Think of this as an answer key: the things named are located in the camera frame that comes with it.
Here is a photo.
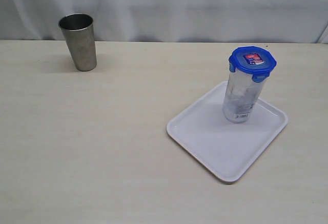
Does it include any clear plastic container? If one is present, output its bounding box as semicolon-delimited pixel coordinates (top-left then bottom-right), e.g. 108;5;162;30
222;69;266;123

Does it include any white rectangular tray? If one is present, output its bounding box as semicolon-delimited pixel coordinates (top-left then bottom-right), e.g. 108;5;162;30
166;82;288;183

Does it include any blue plastic lid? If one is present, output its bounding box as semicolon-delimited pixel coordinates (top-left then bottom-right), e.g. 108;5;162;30
229;46;277;83

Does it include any stainless steel cup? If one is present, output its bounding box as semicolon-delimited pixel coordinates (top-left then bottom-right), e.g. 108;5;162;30
58;13;97;71

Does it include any white backdrop curtain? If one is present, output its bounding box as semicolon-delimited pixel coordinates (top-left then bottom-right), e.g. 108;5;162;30
1;0;327;43

